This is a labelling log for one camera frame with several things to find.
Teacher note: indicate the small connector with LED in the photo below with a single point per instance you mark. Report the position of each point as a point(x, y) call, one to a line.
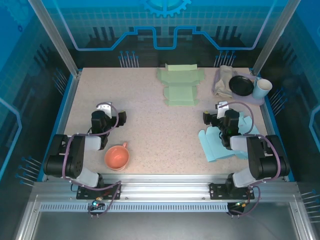
point(241, 205)
point(97, 203)

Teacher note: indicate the light blue paper box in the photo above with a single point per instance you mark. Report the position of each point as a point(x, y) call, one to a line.
point(212, 145)

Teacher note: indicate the light blue cup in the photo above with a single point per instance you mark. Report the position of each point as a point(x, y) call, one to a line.
point(260, 91)

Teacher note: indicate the aluminium extrusion rail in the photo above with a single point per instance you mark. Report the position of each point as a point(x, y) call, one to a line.
point(165, 185)

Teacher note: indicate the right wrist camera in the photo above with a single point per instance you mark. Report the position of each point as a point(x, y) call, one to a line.
point(222, 107)

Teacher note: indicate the beige folded cloth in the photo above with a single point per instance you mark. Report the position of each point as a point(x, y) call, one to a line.
point(221, 85)

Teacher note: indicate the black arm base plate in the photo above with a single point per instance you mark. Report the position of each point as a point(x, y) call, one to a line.
point(218, 191)
point(86, 193)

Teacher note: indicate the black plate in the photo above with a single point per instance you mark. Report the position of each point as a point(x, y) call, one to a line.
point(241, 86)

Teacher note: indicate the orange cup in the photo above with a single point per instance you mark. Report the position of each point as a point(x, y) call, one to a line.
point(116, 157)

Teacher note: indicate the aluminium frame post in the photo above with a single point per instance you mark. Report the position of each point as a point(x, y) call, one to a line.
point(57, 40)
point(273, 40)

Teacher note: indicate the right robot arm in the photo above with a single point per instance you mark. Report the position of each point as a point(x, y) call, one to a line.
point(260, 160)

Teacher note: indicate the purple tray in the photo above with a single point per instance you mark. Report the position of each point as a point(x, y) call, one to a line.
point(250, 100)

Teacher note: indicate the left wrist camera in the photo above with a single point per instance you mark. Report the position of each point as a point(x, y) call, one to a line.
point(104, 108)

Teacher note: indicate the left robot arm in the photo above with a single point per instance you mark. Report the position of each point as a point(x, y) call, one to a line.
point(75, 160)

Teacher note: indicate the slotted aluminium strip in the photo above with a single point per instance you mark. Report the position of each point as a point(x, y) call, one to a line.
point(162, 207)

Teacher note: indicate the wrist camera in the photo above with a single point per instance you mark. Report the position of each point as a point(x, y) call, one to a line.
point(104, 108)
point(222, 107)

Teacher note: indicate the green paper box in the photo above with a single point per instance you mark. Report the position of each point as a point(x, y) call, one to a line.
point(178, 93)

